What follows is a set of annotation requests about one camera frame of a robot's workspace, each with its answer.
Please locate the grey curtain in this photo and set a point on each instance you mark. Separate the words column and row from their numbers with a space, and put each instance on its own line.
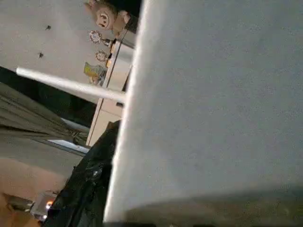
column 35, row 113

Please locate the white cabinet with glass doors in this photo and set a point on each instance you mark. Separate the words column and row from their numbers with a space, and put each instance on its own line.
column 111, row 71

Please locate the beige small ornament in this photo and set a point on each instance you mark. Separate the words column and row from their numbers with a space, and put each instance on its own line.
column 104, row 16

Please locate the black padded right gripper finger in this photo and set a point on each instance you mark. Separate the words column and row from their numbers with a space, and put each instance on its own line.
column 82, row 184

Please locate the yellow blue picture sticker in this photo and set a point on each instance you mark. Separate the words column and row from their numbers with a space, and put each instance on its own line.
column 93, row 72

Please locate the round white flower sticker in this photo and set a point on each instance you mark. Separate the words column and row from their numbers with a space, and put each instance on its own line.
column 101, row 56
column 95, row 36

